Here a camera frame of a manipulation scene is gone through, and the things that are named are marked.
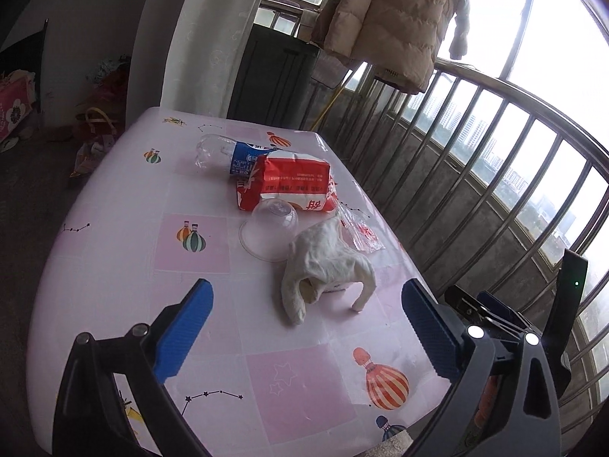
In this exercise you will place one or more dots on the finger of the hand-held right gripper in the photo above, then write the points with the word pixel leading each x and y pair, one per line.
pixel 502 312
pixel 464 302

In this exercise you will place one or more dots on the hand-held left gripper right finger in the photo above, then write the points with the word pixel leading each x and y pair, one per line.
pixel 430 331

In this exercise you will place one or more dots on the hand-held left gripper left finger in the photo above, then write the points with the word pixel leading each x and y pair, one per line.
pixel 183 331

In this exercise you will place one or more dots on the clear wrapper red print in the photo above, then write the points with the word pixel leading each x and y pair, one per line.
pixel 364 233

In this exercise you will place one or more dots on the clear upside-down plastic bowl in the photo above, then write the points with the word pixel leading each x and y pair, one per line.
pixel 269 233

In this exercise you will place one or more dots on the white cloth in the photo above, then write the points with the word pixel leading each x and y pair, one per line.
pixel 323 257

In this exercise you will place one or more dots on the clear bottle blue label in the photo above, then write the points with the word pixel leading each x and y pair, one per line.
pixel 214 152

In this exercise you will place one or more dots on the red white snack packet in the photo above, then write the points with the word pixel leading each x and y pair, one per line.
pixel 290 176

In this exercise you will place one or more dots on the table with pink cloth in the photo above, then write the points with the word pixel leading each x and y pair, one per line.
pixel 119 295

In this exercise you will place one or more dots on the metal balcony railing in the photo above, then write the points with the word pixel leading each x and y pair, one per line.
pixel 480 76

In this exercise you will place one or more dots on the colourful clothes pile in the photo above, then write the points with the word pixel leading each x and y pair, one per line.
pixel 109 78

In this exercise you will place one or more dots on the dark cabinet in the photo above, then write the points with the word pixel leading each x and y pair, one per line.
pixel 271 81

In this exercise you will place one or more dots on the grey hanging cloth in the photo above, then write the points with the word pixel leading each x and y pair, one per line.
pixel 328 71

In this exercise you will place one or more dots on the red floral box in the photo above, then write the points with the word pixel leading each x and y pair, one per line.
pixel 12 109

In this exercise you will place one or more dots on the beige puffer jacket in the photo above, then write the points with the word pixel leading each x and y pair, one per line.
pixel 390 24

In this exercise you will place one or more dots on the white curtain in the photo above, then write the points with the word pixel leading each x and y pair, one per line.
pixel 204 33

